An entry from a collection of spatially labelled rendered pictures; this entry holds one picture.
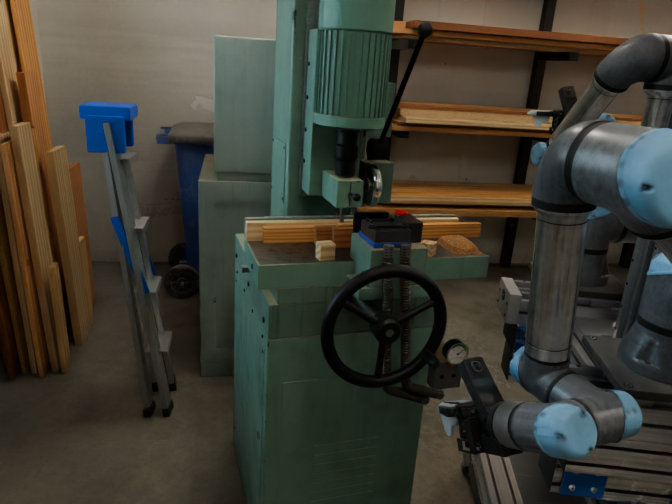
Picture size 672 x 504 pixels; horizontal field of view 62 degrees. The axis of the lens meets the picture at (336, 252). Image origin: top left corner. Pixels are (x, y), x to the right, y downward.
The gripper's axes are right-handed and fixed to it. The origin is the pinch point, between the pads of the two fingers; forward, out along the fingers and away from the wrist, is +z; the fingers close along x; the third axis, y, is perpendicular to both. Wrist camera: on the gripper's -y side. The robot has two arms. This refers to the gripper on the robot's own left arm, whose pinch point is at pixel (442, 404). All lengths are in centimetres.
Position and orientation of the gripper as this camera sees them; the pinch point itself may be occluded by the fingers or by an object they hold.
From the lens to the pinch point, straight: 117.7
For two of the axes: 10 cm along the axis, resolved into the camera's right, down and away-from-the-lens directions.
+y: 1.5, 9.8, -1.5
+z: -3.6, 1.9, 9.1
